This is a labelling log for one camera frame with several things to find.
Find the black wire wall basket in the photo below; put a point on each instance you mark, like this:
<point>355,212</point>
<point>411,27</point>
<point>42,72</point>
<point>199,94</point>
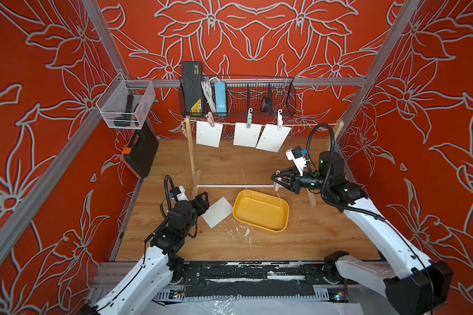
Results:
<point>244,92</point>

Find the white clothespin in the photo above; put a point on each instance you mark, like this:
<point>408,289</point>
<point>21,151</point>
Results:
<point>279,120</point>

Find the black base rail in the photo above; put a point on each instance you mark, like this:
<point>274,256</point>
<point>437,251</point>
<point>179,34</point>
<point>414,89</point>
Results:
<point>258,279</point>

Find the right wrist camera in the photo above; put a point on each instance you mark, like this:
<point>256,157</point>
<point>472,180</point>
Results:
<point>298,157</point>

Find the clear mesh wall bin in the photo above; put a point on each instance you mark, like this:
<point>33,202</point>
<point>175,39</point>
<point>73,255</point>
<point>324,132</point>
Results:
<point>125,104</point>

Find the yellow plastic tray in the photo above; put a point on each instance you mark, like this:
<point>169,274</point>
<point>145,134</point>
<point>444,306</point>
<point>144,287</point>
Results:
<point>261,211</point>

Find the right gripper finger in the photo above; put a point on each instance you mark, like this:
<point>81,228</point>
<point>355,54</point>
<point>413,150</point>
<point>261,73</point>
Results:
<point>285,174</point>
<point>286,184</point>

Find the wooden drying rack frame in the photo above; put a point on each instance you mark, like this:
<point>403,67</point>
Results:
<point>196,173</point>

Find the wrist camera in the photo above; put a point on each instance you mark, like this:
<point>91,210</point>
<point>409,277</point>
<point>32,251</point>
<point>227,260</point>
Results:
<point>178,194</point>
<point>298,157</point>

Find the black box yellow label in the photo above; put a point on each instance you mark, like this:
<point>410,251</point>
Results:
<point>192,88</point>

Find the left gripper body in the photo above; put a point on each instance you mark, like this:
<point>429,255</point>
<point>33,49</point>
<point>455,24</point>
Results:
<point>194,212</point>

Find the black orange tool case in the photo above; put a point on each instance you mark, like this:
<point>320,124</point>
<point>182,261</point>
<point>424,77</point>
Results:
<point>140,151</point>

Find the light blue power bank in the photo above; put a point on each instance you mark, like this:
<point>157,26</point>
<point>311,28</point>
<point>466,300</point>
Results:
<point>220,98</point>

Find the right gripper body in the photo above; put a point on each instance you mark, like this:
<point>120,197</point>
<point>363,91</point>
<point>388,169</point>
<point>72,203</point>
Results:
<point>309,182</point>

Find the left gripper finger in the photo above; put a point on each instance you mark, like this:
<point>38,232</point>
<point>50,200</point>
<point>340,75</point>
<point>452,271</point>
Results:
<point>204,203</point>
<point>197,201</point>

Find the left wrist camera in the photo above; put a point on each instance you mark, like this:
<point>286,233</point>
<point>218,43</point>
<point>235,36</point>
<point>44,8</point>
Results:
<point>178,194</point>

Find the teal clothespin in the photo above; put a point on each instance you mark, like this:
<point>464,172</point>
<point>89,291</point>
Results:
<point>249,118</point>

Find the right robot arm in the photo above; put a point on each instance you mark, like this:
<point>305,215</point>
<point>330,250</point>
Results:
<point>413,283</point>

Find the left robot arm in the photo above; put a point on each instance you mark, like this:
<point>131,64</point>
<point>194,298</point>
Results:
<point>160,264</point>

